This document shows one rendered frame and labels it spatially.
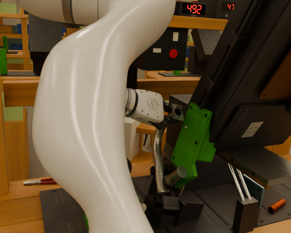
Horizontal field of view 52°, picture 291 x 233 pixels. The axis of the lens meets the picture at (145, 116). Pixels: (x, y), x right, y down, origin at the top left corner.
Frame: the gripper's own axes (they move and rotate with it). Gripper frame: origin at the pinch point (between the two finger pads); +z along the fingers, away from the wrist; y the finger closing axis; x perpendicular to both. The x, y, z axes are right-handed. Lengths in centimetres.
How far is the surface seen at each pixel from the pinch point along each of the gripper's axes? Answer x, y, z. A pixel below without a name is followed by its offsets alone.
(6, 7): 479, 499, -60
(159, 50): -2.7, 23.1, -5.1
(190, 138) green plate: -3.1, -9.1, 4.1
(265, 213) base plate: 2.1, -28.4, 39.1
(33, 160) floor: 260, 74, 7
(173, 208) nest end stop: 8.6, -28.0, 4.1
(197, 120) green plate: -7.1, -4.7, 3.9
